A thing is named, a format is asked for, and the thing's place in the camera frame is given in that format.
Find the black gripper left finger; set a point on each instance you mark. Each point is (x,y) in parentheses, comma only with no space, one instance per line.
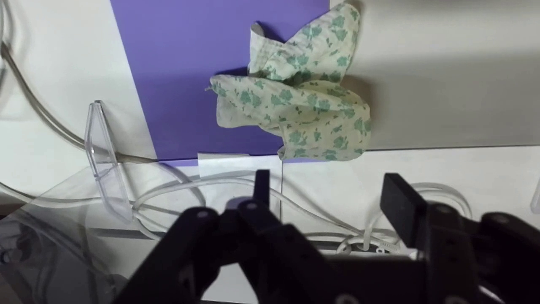
(261,188)

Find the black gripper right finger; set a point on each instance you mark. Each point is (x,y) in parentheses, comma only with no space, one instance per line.
(405,210)

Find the floral green patterned cloth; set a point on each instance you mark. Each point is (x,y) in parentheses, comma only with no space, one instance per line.
(295,89)

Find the clear glass barrier panel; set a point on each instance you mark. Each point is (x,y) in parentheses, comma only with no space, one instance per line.
(491,261)

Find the purple paper sheet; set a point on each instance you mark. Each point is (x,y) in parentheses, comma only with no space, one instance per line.
(175,47)

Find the clear acrylic left stand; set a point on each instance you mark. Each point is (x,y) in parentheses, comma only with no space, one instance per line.
(108,173)

